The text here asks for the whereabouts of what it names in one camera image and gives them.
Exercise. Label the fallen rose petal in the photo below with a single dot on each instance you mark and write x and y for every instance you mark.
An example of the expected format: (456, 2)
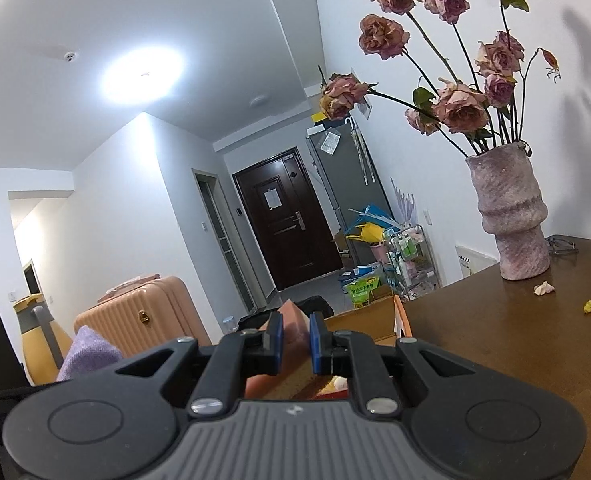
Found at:
(544, 288)

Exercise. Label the black eyeglasses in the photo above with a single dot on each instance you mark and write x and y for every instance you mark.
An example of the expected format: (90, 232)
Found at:
(561, 246)

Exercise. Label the blue plastic item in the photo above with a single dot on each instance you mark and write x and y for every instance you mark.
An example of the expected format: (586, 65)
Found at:
(375, 215)

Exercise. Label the pink ribbed suitcase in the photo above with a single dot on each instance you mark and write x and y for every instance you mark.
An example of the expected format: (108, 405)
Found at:
(150, 320)

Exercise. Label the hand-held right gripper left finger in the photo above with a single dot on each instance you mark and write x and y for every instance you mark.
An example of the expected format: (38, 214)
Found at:
(275, 340)

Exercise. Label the pink layered sponge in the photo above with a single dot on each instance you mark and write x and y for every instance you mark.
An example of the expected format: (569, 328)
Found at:
(295, 325)

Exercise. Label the white storage cart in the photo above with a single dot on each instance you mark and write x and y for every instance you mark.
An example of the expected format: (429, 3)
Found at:
(413, 265)

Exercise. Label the purple wall decal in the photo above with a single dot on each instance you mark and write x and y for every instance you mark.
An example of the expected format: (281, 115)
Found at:
(405, 205)

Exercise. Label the white wall socket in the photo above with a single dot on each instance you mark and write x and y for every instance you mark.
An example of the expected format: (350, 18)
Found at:
(428, 217)

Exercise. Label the grey interior door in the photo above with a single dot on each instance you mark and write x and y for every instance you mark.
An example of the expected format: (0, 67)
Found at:
(220, 240)

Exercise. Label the paper sheet on refrigerator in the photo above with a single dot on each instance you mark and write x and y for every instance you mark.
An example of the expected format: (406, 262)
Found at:
(331, 141)

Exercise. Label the yellow thermos jug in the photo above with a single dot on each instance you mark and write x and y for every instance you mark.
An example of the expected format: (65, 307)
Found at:
(40, 355)

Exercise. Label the small round ceiling lamp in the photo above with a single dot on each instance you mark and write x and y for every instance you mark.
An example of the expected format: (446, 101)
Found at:
(259, 101)

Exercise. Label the white folded umbrella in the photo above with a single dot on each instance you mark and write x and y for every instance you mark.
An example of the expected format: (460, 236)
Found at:
(361, 152)

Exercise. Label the brown cardboard carton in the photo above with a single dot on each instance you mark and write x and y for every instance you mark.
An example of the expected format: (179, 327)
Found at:
(341, 250)

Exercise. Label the white smoke detector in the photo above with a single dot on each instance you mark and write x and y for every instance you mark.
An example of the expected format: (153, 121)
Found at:
(70, 56)

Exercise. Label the dark brown entrance door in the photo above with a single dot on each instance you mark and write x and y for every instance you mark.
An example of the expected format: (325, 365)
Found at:
(285, 220)

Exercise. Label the green snack bag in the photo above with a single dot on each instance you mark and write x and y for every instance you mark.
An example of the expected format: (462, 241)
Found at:
(364, 292)

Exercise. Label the pink textured vase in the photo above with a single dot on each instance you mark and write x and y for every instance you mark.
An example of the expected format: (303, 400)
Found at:
(513, 220)

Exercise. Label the pink plastic bucket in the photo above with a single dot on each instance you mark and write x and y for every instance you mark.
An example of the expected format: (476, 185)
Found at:
(379, 252)

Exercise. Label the white wall heater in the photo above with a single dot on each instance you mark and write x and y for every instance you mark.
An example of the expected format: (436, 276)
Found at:
(475, 260)

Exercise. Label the grey refrigerator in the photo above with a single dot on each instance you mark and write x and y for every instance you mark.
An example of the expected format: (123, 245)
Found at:
(340, 185)

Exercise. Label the bright ceiling lamp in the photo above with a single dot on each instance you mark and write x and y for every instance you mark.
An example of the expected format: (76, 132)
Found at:
(143, 75)

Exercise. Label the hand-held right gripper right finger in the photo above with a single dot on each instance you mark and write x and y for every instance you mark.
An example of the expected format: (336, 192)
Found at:
(317, 342)

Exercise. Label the red cardboard box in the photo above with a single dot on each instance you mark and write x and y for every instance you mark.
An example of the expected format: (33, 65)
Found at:
(365, 320)

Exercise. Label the yellow flat box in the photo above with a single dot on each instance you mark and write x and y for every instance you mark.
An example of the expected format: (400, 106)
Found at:
(320, 117)

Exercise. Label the yellow watering can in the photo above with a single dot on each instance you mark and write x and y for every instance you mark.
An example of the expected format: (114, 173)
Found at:
(373, 234)

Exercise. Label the bunch of dried pink roses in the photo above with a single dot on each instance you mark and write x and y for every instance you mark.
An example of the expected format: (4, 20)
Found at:
(458, 105)

